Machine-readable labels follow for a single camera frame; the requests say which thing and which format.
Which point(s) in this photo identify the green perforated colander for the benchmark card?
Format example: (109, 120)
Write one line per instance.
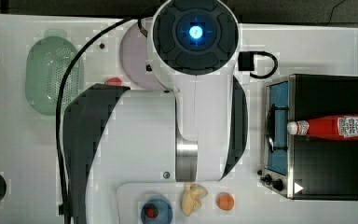
(47, 62)

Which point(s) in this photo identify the strawberry inside blue cup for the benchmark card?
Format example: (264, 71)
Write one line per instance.
(151, 211)

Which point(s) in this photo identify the red toy strawberry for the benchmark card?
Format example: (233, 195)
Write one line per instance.
(113, 81)

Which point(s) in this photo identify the orange toy fruit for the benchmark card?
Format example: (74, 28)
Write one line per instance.
(225, 201)

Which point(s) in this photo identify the red ketchup bottle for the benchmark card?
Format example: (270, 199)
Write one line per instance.
(336, 128)

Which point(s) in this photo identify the blue plastic cup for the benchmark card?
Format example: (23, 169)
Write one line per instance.
(165, 212)

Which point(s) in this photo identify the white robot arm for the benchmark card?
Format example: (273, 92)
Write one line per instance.
(193, 127)

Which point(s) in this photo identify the lilac round plate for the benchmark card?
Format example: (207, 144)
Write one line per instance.
(134, 59)

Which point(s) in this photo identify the black camera with cable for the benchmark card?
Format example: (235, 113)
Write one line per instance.
(246, 62)

